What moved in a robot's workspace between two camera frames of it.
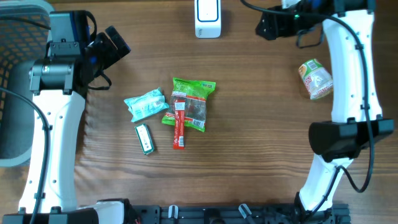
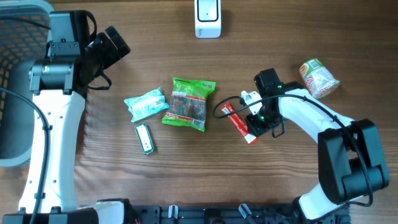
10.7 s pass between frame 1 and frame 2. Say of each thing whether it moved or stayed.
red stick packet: moved
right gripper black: moved
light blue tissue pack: stayed
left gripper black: stayed
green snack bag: stayed
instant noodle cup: stayed
